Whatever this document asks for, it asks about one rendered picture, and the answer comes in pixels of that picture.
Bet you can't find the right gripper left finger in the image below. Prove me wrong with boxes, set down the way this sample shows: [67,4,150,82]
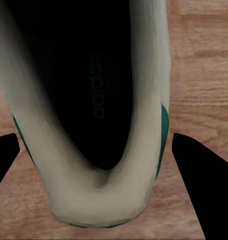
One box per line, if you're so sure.
[0,133,20,183]

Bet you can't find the gym shoe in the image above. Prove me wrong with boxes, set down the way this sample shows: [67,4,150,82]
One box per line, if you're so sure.
[0,0,171,229]

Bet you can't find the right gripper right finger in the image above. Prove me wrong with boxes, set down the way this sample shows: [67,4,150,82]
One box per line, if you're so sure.
[172,133,228,240]

